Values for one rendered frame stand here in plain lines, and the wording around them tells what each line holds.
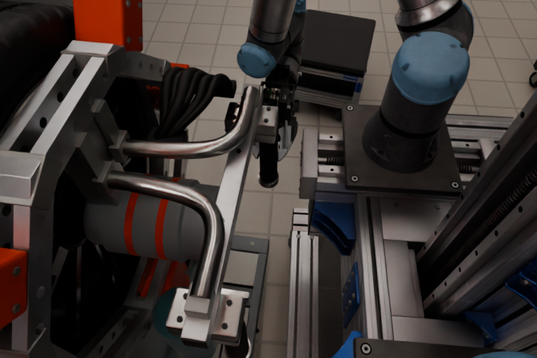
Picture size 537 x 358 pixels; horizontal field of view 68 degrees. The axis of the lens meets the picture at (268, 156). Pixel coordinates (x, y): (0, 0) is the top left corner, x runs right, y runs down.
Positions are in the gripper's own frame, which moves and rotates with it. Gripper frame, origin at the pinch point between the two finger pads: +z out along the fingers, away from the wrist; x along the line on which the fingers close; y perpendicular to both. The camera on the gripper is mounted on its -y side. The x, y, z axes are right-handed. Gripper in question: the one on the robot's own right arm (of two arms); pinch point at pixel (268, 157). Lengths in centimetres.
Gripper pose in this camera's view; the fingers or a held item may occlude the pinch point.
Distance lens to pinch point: 78.8
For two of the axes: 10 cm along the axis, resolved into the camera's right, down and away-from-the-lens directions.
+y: 0.0, -6.1, -7.9
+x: 9.9, 1.2, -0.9
